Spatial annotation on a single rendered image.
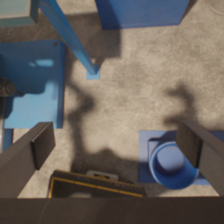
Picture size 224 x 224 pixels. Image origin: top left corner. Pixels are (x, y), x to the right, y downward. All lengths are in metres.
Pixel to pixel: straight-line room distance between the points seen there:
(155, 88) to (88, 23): 0.93
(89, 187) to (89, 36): 1.36
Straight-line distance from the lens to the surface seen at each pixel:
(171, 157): 1.38
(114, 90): 1.54
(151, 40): 1.71
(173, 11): 1.65
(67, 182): 1.30
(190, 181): 1.22
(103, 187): 1.24
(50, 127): 0.16
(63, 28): 0.98
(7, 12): 0.67
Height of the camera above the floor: 1.48
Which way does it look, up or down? 81 degrees down
